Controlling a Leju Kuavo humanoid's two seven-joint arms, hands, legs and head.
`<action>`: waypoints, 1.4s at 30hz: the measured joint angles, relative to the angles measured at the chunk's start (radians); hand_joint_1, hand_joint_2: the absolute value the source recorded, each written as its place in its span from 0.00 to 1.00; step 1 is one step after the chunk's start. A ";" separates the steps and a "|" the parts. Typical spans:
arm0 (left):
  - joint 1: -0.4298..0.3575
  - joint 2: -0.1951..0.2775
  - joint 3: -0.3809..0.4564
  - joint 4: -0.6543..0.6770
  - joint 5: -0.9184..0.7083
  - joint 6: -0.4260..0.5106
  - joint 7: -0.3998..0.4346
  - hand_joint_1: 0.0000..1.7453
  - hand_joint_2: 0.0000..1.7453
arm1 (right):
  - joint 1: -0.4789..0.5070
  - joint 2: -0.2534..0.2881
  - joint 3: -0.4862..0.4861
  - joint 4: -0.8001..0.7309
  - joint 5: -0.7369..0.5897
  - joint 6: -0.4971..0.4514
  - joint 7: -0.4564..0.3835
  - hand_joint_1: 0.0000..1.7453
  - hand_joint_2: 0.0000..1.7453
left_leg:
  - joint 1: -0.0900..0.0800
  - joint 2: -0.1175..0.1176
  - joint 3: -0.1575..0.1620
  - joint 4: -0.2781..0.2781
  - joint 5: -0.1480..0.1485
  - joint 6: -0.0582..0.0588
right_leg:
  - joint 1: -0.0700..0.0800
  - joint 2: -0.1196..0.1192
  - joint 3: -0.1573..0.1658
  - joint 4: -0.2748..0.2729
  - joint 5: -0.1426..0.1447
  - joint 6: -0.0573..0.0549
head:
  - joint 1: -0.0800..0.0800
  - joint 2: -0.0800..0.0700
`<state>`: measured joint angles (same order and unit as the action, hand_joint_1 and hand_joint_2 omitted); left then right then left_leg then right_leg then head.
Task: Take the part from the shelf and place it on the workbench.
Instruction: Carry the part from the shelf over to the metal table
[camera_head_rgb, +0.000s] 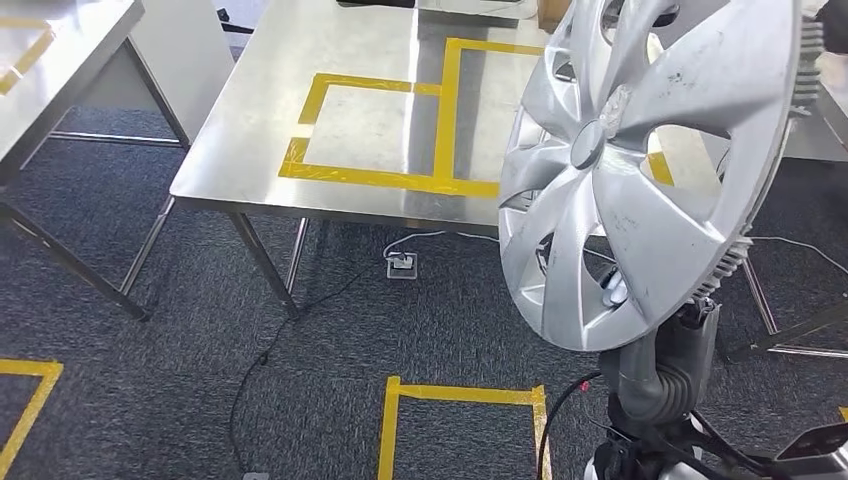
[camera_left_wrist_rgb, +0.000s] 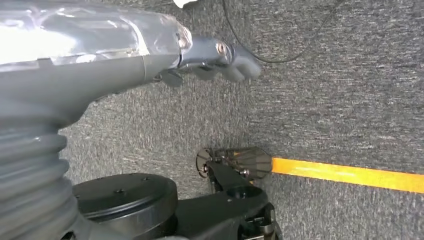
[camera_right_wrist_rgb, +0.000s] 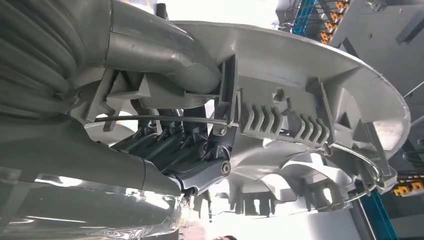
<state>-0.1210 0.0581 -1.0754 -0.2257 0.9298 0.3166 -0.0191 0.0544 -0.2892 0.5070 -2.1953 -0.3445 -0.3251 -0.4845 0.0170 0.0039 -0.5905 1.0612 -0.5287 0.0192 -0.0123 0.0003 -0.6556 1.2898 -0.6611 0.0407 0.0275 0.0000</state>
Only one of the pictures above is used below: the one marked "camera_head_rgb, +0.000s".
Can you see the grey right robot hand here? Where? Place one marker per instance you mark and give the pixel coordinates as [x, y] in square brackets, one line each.
[696, 338]

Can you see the silver wheel cover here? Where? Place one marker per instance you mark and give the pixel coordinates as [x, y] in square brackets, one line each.
[662, 232]

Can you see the steel workbench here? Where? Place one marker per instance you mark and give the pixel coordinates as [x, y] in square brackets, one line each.
[53, 99]
[815, 132]

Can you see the grey floor socket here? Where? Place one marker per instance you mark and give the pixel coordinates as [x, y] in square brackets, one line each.
[401, 266]

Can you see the yellow floor tape mark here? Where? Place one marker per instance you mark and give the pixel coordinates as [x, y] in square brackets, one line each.
[389, 430]

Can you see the large yellow tape square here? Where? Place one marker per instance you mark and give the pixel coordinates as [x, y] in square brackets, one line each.
[447, 119]

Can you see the brown cardboard box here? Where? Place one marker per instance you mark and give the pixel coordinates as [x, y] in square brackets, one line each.
[553, 14]

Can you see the grey flat case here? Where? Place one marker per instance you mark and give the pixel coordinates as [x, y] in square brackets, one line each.
[477, 10]

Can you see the small yellow tape square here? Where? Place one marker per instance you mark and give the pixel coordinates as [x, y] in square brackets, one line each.
[311, 99]

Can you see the white cabinet panel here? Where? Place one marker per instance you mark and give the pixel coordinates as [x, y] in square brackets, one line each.
[179, 66]

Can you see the yellow tape on steel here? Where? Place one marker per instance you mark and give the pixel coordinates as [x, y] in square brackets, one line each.
[26, 63]

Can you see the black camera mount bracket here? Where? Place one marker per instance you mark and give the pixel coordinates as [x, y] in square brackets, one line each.
[715, 444]

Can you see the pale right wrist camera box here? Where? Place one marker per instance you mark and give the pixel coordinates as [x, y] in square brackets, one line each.
[818, 442]

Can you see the steel table frame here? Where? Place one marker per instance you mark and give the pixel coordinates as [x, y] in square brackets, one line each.
[265, 132]

